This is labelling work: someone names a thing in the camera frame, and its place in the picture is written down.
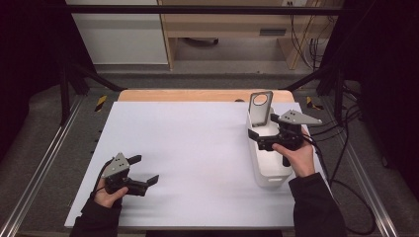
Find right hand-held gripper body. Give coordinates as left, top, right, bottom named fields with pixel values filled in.
left=256, top=109, right=323, bottom=153

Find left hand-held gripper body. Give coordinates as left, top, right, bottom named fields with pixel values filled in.
left=101, top=152, right=149, bottom=198

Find patterned dark phone case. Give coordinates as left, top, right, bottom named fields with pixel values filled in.
left=248, top=90, right=274, bottom=128

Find white plastic bin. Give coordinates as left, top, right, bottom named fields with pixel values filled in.
left=245, top=105, right=294, bottom=190

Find person's right hand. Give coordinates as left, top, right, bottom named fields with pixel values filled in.
left=272, top=126, right=316, bottom=179

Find person's left hand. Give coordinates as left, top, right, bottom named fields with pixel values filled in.
left=93, top=186, right=130, bottom=209

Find yellow black tape strip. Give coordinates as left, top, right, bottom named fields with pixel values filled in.
left=305, top=96, right=325, bottom=112
left=94, top=95, right=109, bottom=113

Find white table mat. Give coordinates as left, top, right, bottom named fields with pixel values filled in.
left=63, top=101, right=330, bottom=230

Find grey rectangular panel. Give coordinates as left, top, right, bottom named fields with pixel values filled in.
left=259, top=28, right=288, bottom=37

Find wooden desk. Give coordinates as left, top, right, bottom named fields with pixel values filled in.
left=157, top=0, right=345, bottom=71

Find black curtain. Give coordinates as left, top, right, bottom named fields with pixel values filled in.
left=320, top=0, right=419, bottom=200
left=0, top=0, right=97, bottom=161

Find white cabinet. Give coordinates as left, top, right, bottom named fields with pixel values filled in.
left=64, top=0, right=169, bottom=65

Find left hand-held gripper cable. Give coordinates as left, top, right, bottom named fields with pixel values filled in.
left=90, top=158, right=115, bottom=199

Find hand-held gripper cable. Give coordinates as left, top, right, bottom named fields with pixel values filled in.
left=90, top=158, right=115, bottom=199
left=300, top=131, right=377, bottom=236

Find right hand-held gripper cable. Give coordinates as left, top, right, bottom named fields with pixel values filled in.
left=300, top=131, right=377, bottom=236

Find black floor cables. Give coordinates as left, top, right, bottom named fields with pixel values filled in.
left=309, top=80, right=364, bottom=186

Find black frame stand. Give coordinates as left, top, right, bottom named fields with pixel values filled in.
left=58, top=60, right=126, bottom=126
left=280, top=62, right=346, bottom=125

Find aluminium rail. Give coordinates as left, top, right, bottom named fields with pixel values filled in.
left=0, top=95, right=85, bottom=237
left=320, top=98, right=400, bottom=237

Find bundle of hanging cables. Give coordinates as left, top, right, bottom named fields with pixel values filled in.
left=289, top=2, right=332, bottom=71

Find black frame crossbar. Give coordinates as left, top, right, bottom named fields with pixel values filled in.
left=63, top=4, right=352, bottom=16

